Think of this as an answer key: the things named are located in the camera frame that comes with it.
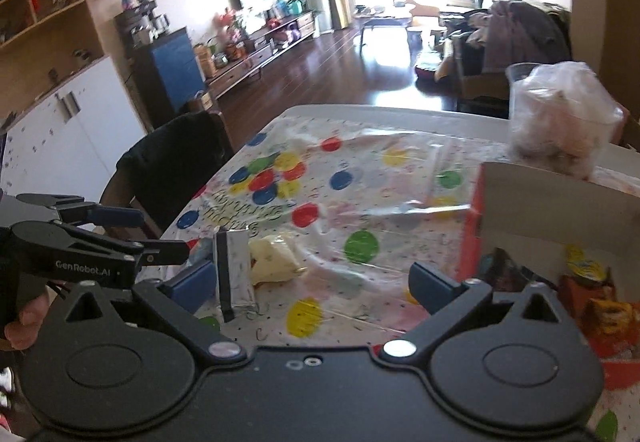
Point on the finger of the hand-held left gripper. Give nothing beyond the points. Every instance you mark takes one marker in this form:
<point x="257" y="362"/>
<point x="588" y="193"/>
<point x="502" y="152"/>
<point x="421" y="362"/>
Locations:
<point x="120" y="217"/>
<point x="160" y="252"/>

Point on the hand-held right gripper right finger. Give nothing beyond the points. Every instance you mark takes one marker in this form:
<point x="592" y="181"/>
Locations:
<point x="430" y="287"/>

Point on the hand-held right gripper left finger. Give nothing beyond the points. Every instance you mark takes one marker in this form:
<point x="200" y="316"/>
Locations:
<point x="192" y="283"/>

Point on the grey blue snack packet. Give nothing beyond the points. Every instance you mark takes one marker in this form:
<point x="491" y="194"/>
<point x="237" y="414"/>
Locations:
<point x="204" y="252"/>

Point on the silver black-edged snack packet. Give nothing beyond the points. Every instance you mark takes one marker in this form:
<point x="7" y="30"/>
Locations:
<point x="237" y="272"/>

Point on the black snack packet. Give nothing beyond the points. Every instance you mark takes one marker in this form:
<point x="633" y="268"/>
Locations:
<point x="502" y="272"/>

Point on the pale yellow snack packet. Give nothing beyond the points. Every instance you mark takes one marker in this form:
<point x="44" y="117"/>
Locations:
<point x="272" y="259"/>

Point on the red cardboard box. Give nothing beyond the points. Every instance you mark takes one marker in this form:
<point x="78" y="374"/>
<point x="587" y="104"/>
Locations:
<point x="540" y="217"/>

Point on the brown red snack packet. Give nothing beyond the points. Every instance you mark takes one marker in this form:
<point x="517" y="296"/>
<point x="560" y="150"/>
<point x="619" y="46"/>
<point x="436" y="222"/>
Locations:
<point x="580" y="294"/>

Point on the yellow round snack pack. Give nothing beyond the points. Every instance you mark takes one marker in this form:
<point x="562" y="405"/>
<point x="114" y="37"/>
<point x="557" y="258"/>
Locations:
<point x="587" y="267"/>

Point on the person's left hand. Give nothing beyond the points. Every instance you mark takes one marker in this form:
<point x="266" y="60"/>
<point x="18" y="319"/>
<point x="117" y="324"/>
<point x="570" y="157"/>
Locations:
<point x="27" y="322"/>

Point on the black jacket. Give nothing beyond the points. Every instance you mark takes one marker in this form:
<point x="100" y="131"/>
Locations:
<point x="170" y="161"/>

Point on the white cabinet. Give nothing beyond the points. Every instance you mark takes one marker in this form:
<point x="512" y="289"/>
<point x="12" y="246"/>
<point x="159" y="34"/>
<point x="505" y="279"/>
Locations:
<point x="75" y="136"/>

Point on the polka dot tablecloth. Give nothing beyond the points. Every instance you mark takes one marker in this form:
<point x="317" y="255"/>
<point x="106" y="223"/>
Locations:
<point x="375" y="171"/>

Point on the wooden chair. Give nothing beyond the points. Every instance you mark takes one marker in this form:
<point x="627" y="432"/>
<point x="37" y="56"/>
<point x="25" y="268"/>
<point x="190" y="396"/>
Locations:
<point x="220" y="131"/>

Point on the blue cabinet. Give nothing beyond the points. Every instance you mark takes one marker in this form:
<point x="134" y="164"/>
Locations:
<point x="172" y="66"/>

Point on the long wooden TV cabinet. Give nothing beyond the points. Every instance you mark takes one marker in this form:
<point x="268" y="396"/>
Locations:
<point x="250" y="61"/>

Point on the clear plastic bag of food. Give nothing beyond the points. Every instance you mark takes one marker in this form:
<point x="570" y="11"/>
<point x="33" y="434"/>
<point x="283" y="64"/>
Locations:
<point x="565" y="116"/>

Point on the wooden coffee table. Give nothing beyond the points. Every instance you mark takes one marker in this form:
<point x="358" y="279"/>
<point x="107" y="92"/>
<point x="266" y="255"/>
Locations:
<point x="395" y="21"/>

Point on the pile of grey clothes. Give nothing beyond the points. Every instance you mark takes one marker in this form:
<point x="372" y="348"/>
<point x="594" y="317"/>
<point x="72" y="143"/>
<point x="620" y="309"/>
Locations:
<point x="520" y="31"/>

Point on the wooden wall shelf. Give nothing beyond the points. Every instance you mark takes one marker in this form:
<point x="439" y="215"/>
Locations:
<point x="45" y="29"/>

